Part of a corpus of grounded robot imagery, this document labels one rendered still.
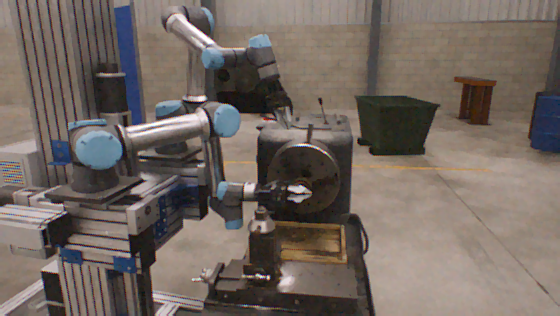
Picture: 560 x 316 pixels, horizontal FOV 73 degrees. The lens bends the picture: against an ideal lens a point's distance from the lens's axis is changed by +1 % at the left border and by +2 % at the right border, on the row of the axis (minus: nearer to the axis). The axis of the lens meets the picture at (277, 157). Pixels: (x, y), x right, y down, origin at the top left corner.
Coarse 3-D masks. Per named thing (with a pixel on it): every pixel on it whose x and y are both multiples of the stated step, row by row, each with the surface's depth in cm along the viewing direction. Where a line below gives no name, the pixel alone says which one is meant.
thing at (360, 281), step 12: (360, 288) 112; (216, 300) 107; (228, 300) 106; (360, 300) 106; (204, 312) 104; (216, 312) 104; (228, 312) 104; (240, 312) 104; (252, 312) 104; (264, 312) 104; (276, 312) 103; (288, 312) 103; (300, 312) 102; (312, 312) 102; (324, 312) 102; (336, 312) 102; (348, 312) 102; (360, 312) 102
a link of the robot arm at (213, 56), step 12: (168, 12) 152; (180, 12) 154; (168, 24) 150; (180, 24) 147; (180, 36) 146; (192, 36) 142; (204, 36) 141; (192, 48) 143; (204, 48) 137; (216, 48) 134; (228, 48) 138; (204, 60) 134; (216, 60) 132; (228, 60) 135
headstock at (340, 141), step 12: (300, 120) 202; (312, 120) 202; (324, 120) 201; (264, 132) 176; (276, 132) 175; (288, 132) 174; (300, 132) 174; (324, 132) 173; (336, 132) 172; (348, 132) 172; (264, 144) 174; (276, 144) 173; (324, 144) 170; (336, 144) 169; (348, 144) 169; (264, 156) 175; (336, 156) 171; (348, 156) 170; (264, 168) 177; (348, 168) 172; (264, 180) 179; (348, 180) 174; (348, 192) 175; (264, 204) 182; (336, 204) 177; (348, 204) 177
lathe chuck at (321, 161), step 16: (288, 144) 163; (304, 144) 156; (320, 144) 163; (272, 160) 159; (304, 160) 157; (320, 160) 156; (336, 160) 164; (272, 176) 161; (288, 176) 160; (288, 192) 162; (320, 192) 160; (336, 192) 159; (304, 208) 163; (320, 208) 162
